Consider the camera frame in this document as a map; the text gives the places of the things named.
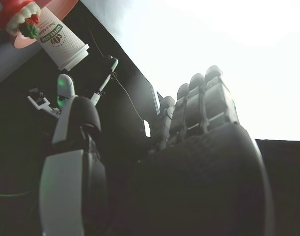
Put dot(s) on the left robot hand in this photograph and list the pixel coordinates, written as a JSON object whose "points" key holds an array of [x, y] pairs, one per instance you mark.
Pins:
{"points": [[189, 186]]}

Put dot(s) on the white paper coffee cup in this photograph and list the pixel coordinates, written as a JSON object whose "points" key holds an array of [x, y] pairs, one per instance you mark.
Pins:
{"points": [[66, 44]]}

